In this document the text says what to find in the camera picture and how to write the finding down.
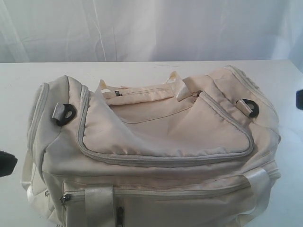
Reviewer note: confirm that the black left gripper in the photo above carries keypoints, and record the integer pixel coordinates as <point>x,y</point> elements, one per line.
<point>7,163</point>

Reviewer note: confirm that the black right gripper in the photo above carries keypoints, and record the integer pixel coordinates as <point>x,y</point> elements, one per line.
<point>299,99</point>

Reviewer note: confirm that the cream fabric duffel bag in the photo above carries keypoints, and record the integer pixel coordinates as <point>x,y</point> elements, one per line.
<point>193,152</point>

